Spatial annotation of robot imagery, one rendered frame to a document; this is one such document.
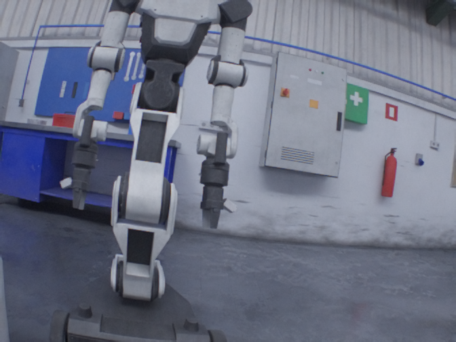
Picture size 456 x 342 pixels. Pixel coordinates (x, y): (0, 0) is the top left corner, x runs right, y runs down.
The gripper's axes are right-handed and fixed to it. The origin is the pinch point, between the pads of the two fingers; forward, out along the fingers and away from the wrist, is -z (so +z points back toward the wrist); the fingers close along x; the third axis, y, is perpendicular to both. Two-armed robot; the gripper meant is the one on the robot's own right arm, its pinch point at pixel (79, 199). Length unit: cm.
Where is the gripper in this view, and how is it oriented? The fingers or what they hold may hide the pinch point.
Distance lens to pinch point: 114.3
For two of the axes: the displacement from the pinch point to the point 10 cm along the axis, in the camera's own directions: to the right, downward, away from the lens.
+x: 2.7, -1.3, -9.5
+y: 9.6, 1.3, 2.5
